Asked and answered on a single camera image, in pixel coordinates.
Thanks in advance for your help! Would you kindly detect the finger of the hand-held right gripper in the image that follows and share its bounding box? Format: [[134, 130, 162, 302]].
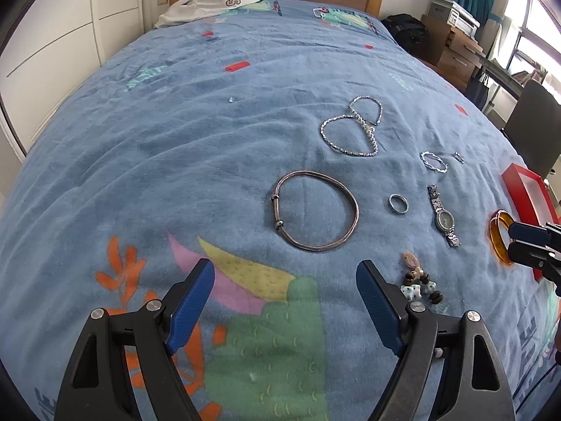
[[507, 240, 561, 280], [509, 222, 561, 246]]

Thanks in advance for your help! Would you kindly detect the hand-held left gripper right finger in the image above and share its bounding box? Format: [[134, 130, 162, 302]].
[[356, 260, 517, 421]]

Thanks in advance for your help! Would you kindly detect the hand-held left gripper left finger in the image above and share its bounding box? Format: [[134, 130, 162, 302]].
[[53, 258, 216, 421]]

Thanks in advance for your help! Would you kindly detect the amber bangle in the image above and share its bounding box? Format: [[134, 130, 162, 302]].
[[488, 209, 522, 266]]

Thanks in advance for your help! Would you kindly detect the red jewelry box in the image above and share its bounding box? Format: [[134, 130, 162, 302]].
[[502, 163, 561, 281]]

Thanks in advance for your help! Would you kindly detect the twisted silver bracelet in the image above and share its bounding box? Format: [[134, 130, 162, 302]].
[[420, 151, 448, 173]]

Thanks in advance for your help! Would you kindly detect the silver chain necklace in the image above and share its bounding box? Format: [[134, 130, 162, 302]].
[[320, 95, 383, 158]]

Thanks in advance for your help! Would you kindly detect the silver wristwatch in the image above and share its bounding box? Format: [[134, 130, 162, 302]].
[[427, 184, 461, 248]]

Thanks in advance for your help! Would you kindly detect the black chair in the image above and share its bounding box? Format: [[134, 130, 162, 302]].
[[502, 80, 561, 185]]

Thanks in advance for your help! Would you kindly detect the dark hanging bag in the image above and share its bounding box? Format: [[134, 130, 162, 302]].
[[467, 72, 491, 110]]

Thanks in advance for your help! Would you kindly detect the printed blue blanket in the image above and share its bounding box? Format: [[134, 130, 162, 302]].
[[0, 0, 561, 421]]

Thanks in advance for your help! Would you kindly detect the glass desk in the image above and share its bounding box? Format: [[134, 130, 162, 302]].
[[480, 57, 527, 97]]

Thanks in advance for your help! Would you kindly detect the wooden drawer cabinet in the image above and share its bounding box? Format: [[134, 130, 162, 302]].
[[421, 14, 485, 88]]

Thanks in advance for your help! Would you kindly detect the window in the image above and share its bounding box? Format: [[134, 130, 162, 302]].
[[495, 0, 561, 88]]

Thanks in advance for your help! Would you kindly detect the white printer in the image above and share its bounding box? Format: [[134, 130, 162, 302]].
[[428, 0, 480, 36]]

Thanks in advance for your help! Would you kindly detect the black backpack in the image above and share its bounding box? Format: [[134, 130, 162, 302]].
[[380, 14, 429, 49]]

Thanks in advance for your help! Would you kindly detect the white garment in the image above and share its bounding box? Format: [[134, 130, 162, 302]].
[[154, 0, 266, 28]]

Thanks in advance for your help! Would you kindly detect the white wardrobe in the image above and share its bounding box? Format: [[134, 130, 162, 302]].
[[0, 0, 171, 159]]

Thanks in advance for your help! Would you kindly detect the beaded charm bracelet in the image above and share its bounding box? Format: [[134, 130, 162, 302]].
[[400, 251, 444, 305]]

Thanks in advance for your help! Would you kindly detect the silver band ring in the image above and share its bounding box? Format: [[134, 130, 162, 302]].
[[388, 193, 410, 216]]

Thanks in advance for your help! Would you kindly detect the large silver neck ring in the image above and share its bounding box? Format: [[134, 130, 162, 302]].
[[271, 170, 360, 253]]

